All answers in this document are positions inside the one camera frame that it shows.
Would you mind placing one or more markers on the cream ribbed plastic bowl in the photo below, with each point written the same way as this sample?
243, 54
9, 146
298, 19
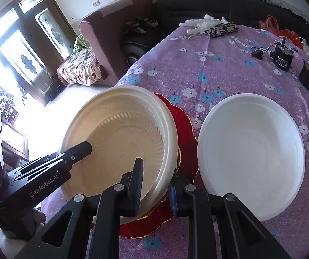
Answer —
122, 129

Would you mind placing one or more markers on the patterned cloth stool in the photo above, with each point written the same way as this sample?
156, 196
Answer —
76, 67

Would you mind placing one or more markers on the large white foam bowl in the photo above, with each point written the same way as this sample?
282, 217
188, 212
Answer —
251, 156

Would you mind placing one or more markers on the person's left hand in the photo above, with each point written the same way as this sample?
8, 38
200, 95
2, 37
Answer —
38, 216

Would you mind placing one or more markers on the wooden display shelf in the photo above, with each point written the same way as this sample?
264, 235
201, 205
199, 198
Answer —
11, 129

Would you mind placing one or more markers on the wall socket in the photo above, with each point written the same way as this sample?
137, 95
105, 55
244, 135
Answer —
97, 3

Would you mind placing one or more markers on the maroon armchair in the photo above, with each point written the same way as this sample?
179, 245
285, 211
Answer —
100, 29

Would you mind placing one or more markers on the purple floral tablecloth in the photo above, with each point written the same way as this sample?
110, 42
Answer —
224, 67

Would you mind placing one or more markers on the black power adapter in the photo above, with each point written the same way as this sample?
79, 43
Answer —
257, 54

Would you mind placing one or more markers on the wooden glass door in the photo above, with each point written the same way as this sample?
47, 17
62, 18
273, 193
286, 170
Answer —
49, 45

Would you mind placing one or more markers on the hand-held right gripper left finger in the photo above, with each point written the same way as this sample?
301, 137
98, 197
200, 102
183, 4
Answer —
137, 194

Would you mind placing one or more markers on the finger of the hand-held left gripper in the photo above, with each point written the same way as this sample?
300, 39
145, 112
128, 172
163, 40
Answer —
73, 152

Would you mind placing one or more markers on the red plastic bag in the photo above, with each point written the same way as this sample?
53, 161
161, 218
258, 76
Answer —
270, 24

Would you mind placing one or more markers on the black sofa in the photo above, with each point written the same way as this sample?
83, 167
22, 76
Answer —
197, 8

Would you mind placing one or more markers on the green cloth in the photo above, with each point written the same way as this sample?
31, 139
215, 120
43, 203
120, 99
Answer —
80, 43

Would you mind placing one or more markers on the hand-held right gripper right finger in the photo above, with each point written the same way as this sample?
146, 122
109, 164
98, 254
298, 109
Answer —
172, 199

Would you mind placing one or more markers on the red gold-rimmed plate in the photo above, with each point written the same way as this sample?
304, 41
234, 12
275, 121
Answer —
189, 151
170, 108

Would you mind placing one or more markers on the leopard print cloth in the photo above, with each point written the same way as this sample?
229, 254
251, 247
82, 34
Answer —
220, 29

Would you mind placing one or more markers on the black round appliance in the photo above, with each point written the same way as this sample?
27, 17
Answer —
135, 48

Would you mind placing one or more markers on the black cylindrical motor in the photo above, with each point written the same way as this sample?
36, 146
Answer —
282, 58

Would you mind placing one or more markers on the white gloves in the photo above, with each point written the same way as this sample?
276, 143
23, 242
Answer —
197, 24

